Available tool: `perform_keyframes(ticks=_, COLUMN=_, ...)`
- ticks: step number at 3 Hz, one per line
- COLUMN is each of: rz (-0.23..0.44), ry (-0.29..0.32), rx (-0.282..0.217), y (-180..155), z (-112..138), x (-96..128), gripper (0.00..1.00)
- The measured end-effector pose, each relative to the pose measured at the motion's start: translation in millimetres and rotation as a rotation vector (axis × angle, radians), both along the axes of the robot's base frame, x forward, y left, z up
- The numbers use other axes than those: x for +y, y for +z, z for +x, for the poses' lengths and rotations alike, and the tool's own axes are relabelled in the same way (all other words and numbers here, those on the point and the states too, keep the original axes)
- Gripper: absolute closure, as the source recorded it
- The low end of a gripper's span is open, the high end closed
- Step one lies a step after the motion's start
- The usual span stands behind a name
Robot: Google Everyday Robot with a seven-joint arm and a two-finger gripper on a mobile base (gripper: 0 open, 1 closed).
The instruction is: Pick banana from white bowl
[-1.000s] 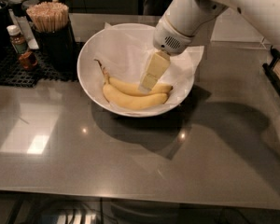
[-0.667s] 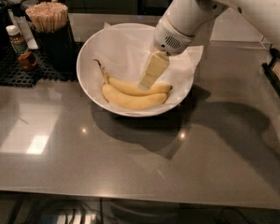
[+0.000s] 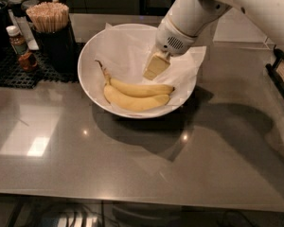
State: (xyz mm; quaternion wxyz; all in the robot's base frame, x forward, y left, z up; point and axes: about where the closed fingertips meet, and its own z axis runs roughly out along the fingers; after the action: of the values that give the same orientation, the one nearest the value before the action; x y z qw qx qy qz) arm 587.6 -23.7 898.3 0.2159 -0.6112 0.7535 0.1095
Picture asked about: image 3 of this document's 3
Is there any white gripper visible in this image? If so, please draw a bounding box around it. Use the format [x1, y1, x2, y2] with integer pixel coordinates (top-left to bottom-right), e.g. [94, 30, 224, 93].
[143, 15, 197, 80]

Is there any yellow banana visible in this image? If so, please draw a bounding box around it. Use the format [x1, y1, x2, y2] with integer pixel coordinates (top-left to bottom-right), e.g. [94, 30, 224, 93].
[103, 85, 169, 112]
[97, 60, 174, 97]

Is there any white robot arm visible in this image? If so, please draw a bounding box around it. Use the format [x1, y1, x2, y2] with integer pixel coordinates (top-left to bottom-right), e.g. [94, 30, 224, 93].
[144, 0, 284, 79]

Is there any white bowl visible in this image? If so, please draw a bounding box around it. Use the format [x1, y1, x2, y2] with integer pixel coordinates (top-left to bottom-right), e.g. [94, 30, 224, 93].
[77, 23, 199, 120]

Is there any white paper liner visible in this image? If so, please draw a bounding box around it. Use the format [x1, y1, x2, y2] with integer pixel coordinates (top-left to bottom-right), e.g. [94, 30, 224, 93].
[81, 22, 207, 114]

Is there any clear acrylic stand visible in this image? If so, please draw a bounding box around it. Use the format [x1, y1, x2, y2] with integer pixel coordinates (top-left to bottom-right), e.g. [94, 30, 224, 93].
[213, 9, 275, 50]

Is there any black chopstick holder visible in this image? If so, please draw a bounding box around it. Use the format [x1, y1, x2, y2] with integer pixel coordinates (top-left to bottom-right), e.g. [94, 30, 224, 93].
[33, 22, 78, 74]

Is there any black framed sign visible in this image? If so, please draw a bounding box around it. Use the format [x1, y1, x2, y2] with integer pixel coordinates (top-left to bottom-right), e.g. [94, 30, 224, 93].
[265, 48, 284, 99]

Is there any bundle of wooden chopsticks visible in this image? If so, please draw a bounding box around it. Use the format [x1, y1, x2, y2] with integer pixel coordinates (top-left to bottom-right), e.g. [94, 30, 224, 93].
[27, 2, 69, 33]

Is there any small red-brown condiment jar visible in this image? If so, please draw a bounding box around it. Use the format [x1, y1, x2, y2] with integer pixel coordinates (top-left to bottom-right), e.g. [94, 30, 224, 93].
[18, 52, 38, 72]

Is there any white flat card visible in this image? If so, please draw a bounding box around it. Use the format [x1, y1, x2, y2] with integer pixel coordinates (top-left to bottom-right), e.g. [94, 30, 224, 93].
[9, 9, 39, 51]

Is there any sauce bottle white cap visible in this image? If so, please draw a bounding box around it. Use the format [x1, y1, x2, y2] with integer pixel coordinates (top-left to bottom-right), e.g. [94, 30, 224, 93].
[6, 26, 28, 56]

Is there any dark lidded jar right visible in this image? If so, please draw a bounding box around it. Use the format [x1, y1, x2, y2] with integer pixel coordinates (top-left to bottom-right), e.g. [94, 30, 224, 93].
[21, 0, 40, 15]

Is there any dark lidded jar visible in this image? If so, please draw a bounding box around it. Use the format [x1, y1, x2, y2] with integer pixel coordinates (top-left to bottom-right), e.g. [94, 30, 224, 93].
[21, 0, 40, 15]
[8, 0, 26, 17]

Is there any black grid mat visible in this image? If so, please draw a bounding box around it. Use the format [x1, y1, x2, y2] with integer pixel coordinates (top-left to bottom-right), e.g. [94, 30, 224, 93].
[0, 46, 79, 89]

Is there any dark lidded jar left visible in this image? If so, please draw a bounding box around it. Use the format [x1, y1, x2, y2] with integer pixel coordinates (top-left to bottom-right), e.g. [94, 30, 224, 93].
[8, 0, 26, 17]

